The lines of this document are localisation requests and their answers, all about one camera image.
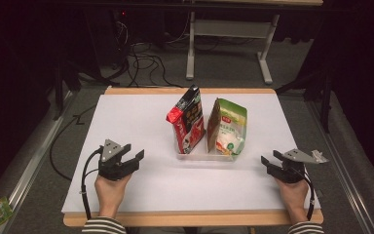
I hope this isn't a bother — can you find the black stand with legs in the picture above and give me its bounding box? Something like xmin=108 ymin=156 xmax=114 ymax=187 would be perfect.
xmin=274 ymin=69 xmax=335 ymax=135
xmin=50 ymin=58 xmax=112 ymax=122

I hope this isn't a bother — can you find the red and black food packet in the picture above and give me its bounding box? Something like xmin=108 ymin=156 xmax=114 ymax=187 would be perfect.
xmin=166 ymin=84 xmax=206 ymax=155

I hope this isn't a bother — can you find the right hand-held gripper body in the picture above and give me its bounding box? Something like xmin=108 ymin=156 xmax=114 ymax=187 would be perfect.
xmin=274 ymin=148 xmax=330 ymax=185

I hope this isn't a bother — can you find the person's left hand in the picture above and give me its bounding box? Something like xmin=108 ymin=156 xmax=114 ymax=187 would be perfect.
xmin=93 ymin=174 xmax=132 ymax=213

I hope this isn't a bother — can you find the black computer tower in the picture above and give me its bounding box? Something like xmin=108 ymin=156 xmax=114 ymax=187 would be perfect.
xmin=87 ymin=8 xmax=134 ymax=67

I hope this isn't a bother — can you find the tangle of black floor cables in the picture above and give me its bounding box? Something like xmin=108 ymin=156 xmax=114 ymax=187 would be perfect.
xmin=110 ymin=19 xmax=183 ymax=90

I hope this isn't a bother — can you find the person's right hand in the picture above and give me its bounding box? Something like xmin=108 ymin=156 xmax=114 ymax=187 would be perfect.
xmin=275 ymin=177 xmax=310 ymax=213

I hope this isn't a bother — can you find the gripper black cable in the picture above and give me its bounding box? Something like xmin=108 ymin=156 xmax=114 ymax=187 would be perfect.
xmin=80 ymin=145 xmax=105 ymax=221
xmin=300 ymin=169 xmax=317 ymax=222

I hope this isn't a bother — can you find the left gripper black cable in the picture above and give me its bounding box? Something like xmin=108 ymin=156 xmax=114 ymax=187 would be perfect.
xmin=80 ymin=145 xmax=105 ymax=221

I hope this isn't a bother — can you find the long black floor cable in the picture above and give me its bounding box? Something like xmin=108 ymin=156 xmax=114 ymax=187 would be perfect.
xmin=49 ymin=103 xmax=97 ymax=181

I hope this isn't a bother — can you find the green and white food packet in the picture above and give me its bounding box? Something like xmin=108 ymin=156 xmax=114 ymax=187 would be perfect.
xmin=212 ymin=97 xmax=248 ymax=157

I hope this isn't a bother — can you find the metal floor rail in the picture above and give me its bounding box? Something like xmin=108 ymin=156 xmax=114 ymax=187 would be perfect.
xmin=307 ymin=99 xmax=374 ymax=234
xmin=0 ymin=91 xmax=76 ymax=234

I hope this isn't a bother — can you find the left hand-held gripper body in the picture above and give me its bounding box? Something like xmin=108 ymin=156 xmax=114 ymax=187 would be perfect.
xmin=97 ymin=138 xmax=140 ymax=182

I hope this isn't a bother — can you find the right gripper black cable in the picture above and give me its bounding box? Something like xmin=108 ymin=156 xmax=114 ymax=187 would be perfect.
xmin=300 ymin=169 xmax=317 ymax=222

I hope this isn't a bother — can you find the white metal desk frame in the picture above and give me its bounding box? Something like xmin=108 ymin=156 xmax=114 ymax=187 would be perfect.
xmin=185 ymin=0 xmax=324 ymax=86

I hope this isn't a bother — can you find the clear plastic container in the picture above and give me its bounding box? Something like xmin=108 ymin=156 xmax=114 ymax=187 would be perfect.
xmin=173 ymin=122 xmax=239 ymax=162

